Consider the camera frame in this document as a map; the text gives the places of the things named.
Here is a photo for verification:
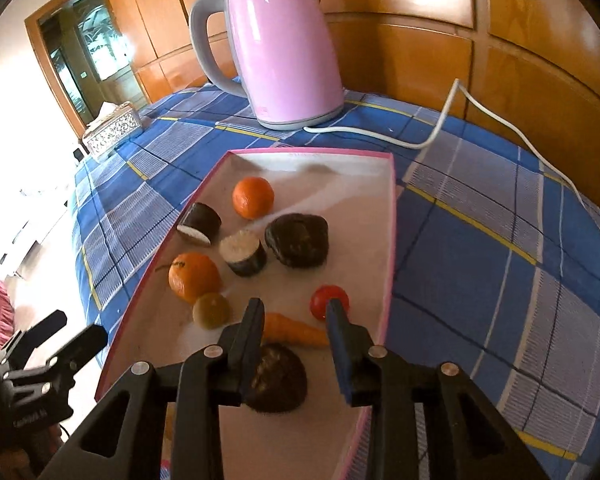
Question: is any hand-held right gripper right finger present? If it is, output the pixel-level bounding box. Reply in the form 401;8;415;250
325;297;551;480

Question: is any white power cord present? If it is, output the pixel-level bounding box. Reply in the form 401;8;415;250
302;78;600;256

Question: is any red tomato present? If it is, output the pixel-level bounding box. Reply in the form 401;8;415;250
310;285;351;323

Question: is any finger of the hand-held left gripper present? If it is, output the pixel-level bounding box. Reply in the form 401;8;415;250
0;309;68;368
45;324;109;386

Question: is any wooden wardrobe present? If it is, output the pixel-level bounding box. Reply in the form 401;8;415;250
97;0;600;211

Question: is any pink tray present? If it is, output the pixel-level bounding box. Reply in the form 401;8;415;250
95;147;397;480

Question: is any silver patterned tissue box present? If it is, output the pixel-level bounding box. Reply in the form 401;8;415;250
81;101;146;162

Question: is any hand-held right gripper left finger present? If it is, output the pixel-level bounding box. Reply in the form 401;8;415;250
52;297;266;480

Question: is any small yellow potato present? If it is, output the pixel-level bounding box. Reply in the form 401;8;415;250
192;291;232;330

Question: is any orange with stem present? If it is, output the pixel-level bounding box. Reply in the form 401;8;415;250
168;252;222;304

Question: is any carrot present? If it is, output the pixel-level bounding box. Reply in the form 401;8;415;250
262;312;331;348

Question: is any long eggplant piece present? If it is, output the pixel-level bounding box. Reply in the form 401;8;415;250
176;202;222;247

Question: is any dark brown mangosteen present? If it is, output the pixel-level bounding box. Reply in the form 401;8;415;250
265;213;329;268
244;342;308;413

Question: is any short eggplant piece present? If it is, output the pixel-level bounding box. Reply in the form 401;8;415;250
219;230;268;278

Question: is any pink electric kettle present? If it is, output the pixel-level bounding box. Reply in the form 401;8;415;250
189;0;346;131

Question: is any wooden framed glass door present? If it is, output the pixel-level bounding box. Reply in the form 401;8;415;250
24;0;148;136

